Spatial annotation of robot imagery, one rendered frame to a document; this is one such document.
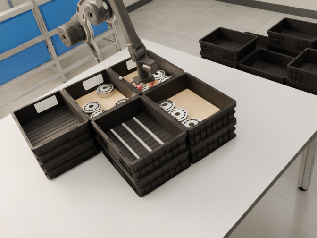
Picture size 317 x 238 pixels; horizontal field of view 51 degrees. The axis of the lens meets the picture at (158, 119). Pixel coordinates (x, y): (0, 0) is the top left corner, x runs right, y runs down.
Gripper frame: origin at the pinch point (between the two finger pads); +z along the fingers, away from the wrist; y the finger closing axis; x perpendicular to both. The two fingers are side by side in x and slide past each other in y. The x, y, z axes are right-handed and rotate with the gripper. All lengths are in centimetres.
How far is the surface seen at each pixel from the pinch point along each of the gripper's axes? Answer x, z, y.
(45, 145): -14, -2, -60
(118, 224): -57, 19, -46
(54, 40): 205, 39, -10
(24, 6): 200, -4, -27
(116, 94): 14.5, 4.8, -13.0
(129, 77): 25.9, 4.2, 1.2
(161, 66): 16.3, -1.1, 19.5
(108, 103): 9.3, 5.1, -20.1
